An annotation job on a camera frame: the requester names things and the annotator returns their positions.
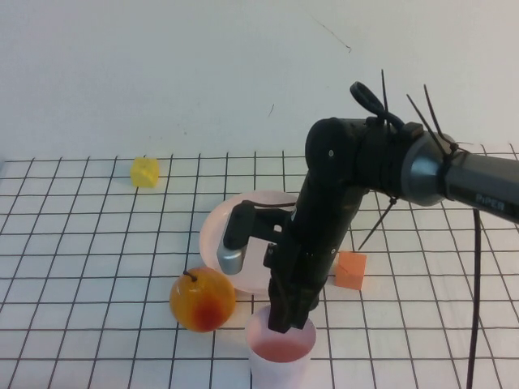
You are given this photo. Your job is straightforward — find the white black-grid tablecloth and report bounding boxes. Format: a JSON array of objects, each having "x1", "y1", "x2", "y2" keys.
[{"x1": 0, "y1": 142, "x2": 519, "y2": 389}]

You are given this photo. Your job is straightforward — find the yellow cube block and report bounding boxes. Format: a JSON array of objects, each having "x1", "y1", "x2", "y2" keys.
[{"x1": 129, "y1": 156, "x2": 161, "y2": 190}]

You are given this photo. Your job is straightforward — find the dark camera cable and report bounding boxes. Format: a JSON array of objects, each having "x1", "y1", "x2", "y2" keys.
[{"x1": 249, "y1": 80, "x2": 486, "y2": 389}]

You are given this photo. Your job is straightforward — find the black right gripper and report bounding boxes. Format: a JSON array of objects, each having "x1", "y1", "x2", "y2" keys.
[{"x1": 263, "y1": 208, "x2": 357, "y2": 335}]

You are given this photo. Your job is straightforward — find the silver wrist camera black mount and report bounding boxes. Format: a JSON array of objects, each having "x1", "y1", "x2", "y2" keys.
[{"x1": 217, "y1": 198, "x2": 295, "y2": 277}]

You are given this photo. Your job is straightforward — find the black zip tie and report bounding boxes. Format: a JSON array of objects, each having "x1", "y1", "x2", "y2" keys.
[
  {"x1": 380, "y1": 68, "x2": 391, "y2": 126},
  {"x1": 422, "y1": 83, "x2": 449, "y2": 143},
  {"x1": 405, "y1": 94, "x2": 445, "y2": 141},
  {"x1": 358, "y1": 197, "x2": 397, "y2": 251}
]

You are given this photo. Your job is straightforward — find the orange yellow pear fruit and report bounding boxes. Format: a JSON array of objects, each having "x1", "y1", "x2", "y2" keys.
[{"x1": 169, "y1": 266, "x2": 237, "y2": 334}]

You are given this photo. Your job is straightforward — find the orange cube block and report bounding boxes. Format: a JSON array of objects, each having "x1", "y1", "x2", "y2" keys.
[{"x1": 334, "y1": 250, "x2": 368, "y2": 291}]

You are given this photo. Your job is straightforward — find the pale pink round plate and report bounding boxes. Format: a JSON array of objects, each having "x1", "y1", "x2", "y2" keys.
[{"x1": 198, "y1": 189, "x2": 301, "y2": 296}]

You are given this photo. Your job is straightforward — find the pale pink plastic cup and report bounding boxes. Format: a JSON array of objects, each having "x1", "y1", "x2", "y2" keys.
[{"x1": 245, "y1": 306, "x2": 317, "y2": 389}]

